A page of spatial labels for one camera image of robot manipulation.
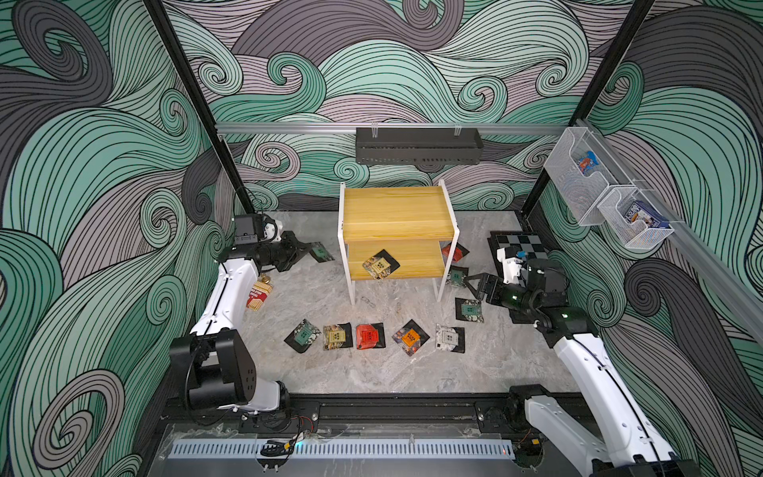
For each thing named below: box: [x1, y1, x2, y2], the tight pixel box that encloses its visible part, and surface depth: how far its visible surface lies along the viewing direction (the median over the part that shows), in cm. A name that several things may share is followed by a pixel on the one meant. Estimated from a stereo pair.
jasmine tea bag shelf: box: [308, 241, 335, 264], surface depth 88 cm
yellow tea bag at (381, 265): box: [361, 248, 401, 280], surface depth 86 cm
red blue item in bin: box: [578, 150, 600, 175], surface depth 85 cm
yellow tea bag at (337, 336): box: [322, 321, 354, 351], surface depth 89 cm
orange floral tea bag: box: [391, 318, 431, 357], surface depth 89 cm
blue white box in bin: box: [623, 199, 671, 229], surface depth 67 cm
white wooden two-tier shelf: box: [337, 178, 460, 307], surface depth 77 cm
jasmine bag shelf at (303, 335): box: [283, 318, 322, 354], surface depth 89 cm
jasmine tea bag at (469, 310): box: [455, 297, 485, 323], surface depth 94 cm
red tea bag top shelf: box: [355, 321, 387, 350], surface depth 89 cm
